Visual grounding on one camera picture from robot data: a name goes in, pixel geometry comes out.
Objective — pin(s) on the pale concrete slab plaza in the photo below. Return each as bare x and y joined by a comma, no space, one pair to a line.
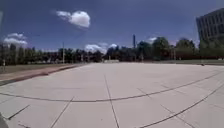
133,80

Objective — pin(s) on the tall dark tower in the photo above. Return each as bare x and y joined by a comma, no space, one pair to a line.
134,41

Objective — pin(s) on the row of trees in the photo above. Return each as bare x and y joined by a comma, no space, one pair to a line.
160,50

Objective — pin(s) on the reddish kerb strip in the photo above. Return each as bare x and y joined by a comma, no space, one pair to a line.
30,75

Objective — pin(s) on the grass strip beside trees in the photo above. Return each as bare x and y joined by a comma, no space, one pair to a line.
196,61

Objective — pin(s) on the grey multi-storey building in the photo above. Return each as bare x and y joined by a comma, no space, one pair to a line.
211,26

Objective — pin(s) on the low pale wall block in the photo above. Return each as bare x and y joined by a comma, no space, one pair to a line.
111,61

